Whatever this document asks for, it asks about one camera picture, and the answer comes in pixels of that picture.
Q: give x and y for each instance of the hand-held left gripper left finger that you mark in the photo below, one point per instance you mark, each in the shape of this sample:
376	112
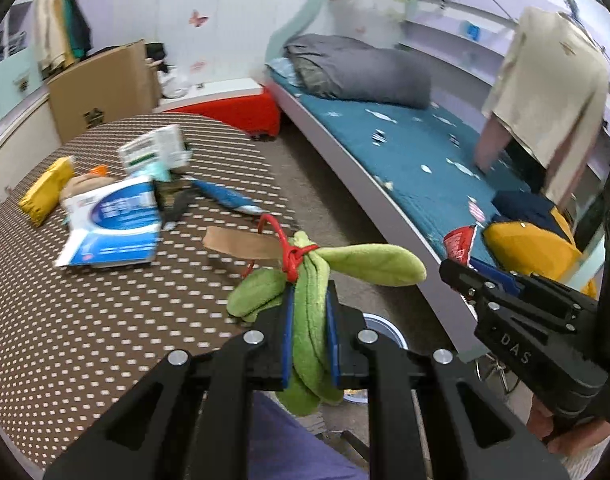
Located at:
287	340

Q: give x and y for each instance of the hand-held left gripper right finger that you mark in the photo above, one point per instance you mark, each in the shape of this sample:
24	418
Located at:
333	345

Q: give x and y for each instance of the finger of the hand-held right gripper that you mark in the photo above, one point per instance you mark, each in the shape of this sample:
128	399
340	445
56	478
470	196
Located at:
485	300
495	272

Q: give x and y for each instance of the red snack packet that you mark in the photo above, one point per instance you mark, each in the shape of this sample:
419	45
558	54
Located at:
460	245

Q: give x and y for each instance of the light blue plastic bin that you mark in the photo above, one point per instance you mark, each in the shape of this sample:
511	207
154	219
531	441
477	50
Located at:
385	327

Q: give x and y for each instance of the brown cardboard strip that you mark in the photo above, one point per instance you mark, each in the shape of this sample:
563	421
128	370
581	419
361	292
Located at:
240	245

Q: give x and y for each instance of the dark packet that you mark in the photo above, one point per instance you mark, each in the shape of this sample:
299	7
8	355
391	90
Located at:
177	205

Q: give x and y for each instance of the blue white box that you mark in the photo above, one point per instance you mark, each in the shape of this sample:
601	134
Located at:
115	225

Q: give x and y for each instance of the white green box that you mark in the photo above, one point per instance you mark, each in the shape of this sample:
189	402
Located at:
155	150

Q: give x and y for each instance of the beige paper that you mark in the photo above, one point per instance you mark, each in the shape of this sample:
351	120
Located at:
82	190

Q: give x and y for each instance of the yellow packet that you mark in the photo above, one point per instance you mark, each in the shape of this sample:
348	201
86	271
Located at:
45	192

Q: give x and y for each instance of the person's right forearm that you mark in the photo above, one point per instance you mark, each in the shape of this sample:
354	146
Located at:
597	460

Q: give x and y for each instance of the person's right hand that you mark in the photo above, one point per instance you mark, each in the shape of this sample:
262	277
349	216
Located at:
570	444

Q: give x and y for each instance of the navy garment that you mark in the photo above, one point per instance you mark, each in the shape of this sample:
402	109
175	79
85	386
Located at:
525	205

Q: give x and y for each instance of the dark hanging clothes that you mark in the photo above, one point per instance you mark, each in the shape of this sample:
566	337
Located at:
530	170

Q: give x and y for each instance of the person's purple trousers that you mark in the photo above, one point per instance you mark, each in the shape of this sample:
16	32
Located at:
295	450

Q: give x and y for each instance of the pink garment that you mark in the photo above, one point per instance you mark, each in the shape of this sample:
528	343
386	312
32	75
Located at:
490	145

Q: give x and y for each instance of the bed with blue mattress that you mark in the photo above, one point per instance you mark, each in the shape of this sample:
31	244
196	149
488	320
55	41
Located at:
410	160

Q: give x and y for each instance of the round table polka-dot cloth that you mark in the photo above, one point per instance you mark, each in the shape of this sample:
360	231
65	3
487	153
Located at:
110	335

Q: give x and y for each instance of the cream hanging sweater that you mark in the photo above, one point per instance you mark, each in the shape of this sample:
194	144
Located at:
550	100

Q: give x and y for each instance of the red storage box white lid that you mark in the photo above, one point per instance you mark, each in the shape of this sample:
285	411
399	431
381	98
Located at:
225	110

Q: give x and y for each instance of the grey folded duvet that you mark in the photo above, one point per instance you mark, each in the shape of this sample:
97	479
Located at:
365	72

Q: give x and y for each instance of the small blue holder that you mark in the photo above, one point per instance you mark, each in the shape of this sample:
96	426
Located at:
473	32

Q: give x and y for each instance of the small orange cap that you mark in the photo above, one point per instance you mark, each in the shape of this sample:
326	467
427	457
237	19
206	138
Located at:
100	171

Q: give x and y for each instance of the white plastic bag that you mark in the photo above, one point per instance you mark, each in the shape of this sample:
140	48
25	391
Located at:
172	82

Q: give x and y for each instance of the cardboard box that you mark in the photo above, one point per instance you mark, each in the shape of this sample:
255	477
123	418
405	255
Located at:
100	90

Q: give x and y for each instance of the black cloth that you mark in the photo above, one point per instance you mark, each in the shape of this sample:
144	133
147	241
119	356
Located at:
155	52

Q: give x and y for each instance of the white wardrobe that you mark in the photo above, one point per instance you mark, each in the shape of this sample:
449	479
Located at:
225	20

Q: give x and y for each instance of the pink butterfly sticker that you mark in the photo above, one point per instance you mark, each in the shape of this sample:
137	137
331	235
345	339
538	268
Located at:
199	17

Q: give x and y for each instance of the white counter cabinet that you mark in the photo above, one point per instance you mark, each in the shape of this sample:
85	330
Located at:
15	145

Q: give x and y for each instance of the teal drawer cabinet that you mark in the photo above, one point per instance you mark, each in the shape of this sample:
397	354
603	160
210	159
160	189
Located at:
10	100

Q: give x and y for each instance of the dark hanging garment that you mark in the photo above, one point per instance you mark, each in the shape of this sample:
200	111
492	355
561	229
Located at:
84	20

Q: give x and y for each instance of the green hanging garment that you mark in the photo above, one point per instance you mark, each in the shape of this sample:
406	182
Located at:
74	25

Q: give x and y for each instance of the cream hanging garment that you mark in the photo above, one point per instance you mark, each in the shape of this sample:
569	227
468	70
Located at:
50	30

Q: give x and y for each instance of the folded jeans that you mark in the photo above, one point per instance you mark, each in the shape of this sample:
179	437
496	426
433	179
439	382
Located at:
5	42

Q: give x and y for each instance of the metal stool frame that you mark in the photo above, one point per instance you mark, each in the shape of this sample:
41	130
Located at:
495	375

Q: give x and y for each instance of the light green bunk bed frame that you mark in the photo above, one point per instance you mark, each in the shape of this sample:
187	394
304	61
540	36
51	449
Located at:
335	160

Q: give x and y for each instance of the lavender wall shelves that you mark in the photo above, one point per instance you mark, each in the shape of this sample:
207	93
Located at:
445	45

